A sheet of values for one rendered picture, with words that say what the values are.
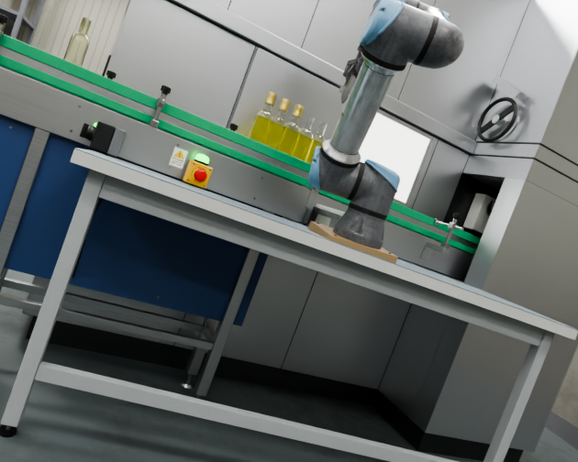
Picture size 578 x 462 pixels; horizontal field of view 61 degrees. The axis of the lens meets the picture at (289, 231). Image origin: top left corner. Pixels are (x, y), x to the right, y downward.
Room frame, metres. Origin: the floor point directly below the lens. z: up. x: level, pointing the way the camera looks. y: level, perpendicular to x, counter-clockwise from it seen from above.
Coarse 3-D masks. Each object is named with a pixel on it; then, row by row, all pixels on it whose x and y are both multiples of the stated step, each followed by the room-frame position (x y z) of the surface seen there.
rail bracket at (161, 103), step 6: (162, 90) 1.50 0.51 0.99; (168, 90) 1.51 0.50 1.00; (162, 96) 1.51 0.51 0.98; (162, 102) 1.46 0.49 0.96; (156, 108) 1.51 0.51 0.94; (162, 108) 1.51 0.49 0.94; (156, 114) 1.51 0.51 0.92; (150, 120) 1.50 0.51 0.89; (156, 120) 1.51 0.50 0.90; (150, 126) 1.51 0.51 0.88; (156, 126) 1.51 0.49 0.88
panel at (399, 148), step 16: (384, 128) 2.14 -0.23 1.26; (400, 128) 2.17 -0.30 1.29; (368, 144) 2.12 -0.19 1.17; (384, 144) 2.16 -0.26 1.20; (400, 144) 2.19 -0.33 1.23; (416, 144) 2.22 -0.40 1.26; (384, 160) 2.17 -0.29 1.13; (400, 160) 2.20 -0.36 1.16; (416, 160) 2.23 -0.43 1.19; (400, 176) 2.21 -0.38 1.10; (400, 192) 2.22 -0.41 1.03
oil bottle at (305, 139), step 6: (300, 132) 1.84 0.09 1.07; (306, 132) 1.85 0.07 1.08; (300, 138) 1.84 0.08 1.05; (306, 138) 1.85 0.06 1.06; (312, 138) 1.86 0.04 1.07; (300, 144) 1.84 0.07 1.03; (306, 144) 1.85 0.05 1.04; (294, 150) 1.84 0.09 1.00; (300, 150) 1.84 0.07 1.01; (306, 150) 1.85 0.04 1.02; (294, 156) 1.84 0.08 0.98; (300, 156) 1.85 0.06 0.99
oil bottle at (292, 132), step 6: (288, 126) 1.82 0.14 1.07; (294, 126) 1.82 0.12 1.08; (288, 132) 1.82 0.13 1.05; (294, 132) 1.82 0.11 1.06; (282, 138) 1.82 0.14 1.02; (288, 138) 1.82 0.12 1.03; (294, 138) 1.83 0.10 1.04; (282, 144) 1.81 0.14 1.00; (288, 144) 1.82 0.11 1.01; (294, 144) 1.83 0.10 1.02; (282, 150) 1.82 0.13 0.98; (288, 150) 1.83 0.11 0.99
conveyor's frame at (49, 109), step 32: (0, 96) 1.35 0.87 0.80; (32, 96) 1.38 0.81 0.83; (64, 96) 1.41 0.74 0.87; (64, 128) 1.42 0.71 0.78; (128, 128) 1.48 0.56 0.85; (160, 160) 1.53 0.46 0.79; (224, 160) 1.61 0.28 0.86; (224, 192) 1.63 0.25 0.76; (256, 192) 1.67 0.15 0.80; (288, 192) 1.71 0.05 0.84; (384, 224) 2.00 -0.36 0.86; (416, 256) 2.08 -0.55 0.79; (448, 256) 2.15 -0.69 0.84
